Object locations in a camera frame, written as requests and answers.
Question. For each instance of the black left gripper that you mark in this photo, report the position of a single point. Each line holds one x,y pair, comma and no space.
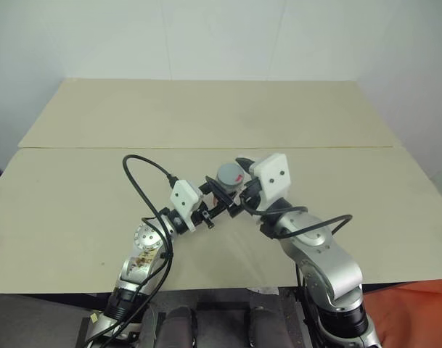
203,216

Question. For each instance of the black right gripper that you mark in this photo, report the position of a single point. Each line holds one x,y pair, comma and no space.
254,191

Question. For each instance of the clear plastic jar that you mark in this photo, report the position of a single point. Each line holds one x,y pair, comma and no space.
236,198

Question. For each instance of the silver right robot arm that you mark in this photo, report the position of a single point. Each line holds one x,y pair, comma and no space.
329,261

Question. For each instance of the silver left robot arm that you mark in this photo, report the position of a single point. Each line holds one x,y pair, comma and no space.
144,240

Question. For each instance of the dark rounded shape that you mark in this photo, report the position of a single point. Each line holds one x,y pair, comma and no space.
179,326

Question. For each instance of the orange cloth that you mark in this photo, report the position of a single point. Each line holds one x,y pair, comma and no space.
409,313

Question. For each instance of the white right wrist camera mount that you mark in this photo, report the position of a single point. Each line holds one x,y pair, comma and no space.
274,177

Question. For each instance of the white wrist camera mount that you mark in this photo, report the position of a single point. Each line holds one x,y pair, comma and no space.
274,177
184,198

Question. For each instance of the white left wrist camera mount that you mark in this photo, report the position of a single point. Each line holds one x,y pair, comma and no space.
184,198

